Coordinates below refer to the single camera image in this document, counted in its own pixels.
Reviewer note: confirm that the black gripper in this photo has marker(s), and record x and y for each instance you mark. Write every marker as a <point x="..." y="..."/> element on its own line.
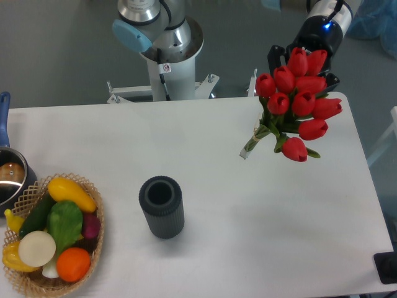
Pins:
<point x="316" y="33"/>

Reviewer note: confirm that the red tulip bouquet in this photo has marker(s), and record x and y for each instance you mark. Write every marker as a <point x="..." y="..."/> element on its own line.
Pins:
<point x="295" y="105"/>

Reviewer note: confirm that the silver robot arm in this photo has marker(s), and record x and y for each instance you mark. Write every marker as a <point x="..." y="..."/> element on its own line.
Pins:
<point x="169" y="40"/>

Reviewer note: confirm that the blue plastic bag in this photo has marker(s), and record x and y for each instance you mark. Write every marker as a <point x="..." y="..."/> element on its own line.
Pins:
<point x="376" y="20"/>

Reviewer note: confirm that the dark grey ribbed vase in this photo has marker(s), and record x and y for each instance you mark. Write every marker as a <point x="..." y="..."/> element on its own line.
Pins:
<point x="160" y="199"/>

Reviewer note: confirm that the black device at edge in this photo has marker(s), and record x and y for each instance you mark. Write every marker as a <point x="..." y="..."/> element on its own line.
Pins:
<point x="386" y="266"/>

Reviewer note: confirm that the purple red onion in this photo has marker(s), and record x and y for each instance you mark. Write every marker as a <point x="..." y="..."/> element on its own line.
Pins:
<point x="91" y="226"/>

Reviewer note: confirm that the yellow squash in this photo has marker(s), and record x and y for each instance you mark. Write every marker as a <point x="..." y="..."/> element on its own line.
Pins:
<point x="64" y="189"/>

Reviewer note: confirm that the green lettuce leaf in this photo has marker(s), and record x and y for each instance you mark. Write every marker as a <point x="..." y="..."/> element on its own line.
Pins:
<point x="64" y="224"/>

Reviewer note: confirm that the orange fruit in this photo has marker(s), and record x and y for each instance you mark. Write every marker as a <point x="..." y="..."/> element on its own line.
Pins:
<point x="73" y="264"/>

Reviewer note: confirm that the green cucumber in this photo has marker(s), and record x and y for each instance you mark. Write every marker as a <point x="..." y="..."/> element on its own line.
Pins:
<point x="37" y="218"/>

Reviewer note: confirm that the white round onion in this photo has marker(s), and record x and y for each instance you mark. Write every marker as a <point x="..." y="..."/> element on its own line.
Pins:
<point x="37" y="248"/>

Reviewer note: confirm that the yellow banana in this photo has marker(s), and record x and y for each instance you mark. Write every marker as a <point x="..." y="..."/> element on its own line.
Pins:
<point x="13" y="222"/>

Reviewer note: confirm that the yellow bell pepper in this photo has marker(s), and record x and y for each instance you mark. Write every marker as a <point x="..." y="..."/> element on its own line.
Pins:
<point x="12" y="260"/>

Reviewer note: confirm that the woven wicker basket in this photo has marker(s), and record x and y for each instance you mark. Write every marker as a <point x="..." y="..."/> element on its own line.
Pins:
<point x="35" y="284"/>

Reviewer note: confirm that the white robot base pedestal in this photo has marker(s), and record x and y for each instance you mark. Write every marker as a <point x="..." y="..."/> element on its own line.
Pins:
<point x="168" y="82"/>

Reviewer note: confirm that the blue handled saucepan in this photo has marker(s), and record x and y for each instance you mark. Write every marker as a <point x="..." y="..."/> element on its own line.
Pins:
<point x="16" y="174"/>

